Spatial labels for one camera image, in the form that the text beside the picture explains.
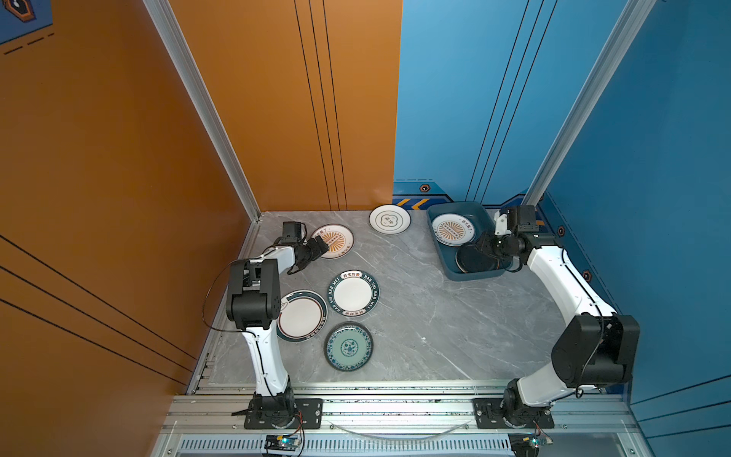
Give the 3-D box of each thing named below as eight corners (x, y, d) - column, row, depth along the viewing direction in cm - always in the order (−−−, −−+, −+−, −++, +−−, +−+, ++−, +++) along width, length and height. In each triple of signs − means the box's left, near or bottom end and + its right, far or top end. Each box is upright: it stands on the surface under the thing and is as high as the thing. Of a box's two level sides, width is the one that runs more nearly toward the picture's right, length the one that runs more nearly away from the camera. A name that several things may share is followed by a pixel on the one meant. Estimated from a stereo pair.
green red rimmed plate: (273, 342, 88) (271, 339, 86) (284, 292, 99) (282, 289, 97) (324, 342, 88) (323, 339, 86) (330, 292, 99) (329, 289, 97)
